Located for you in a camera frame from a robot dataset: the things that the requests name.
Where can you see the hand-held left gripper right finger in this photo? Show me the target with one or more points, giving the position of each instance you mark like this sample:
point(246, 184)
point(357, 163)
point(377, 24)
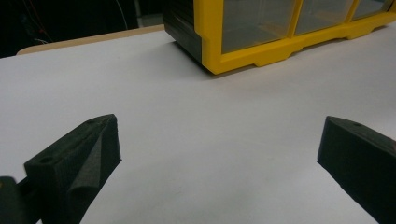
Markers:
point(361, 158)

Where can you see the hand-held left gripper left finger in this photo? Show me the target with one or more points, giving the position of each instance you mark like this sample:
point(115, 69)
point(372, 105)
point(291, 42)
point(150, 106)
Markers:
point(71, 165)

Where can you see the clear plastic drawer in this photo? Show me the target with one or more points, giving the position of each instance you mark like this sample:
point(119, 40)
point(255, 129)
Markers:
point(370, 7)
point(253, 23)
point(322, 14)

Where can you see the yellow and black drawer cabinet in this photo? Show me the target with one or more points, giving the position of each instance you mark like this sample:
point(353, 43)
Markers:
point(274, 31)

